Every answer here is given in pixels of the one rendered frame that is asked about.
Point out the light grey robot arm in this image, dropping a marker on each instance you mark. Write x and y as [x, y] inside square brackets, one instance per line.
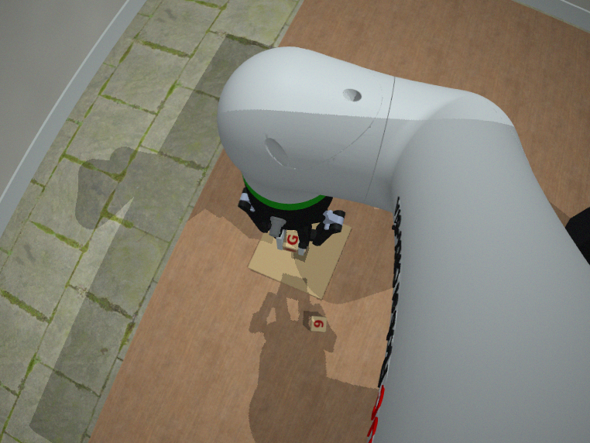
[489, 333]

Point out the beige square mat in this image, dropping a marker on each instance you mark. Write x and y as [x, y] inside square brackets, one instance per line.
[310, 273]

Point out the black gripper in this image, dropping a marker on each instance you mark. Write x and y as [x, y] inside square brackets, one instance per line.
[330, 222]

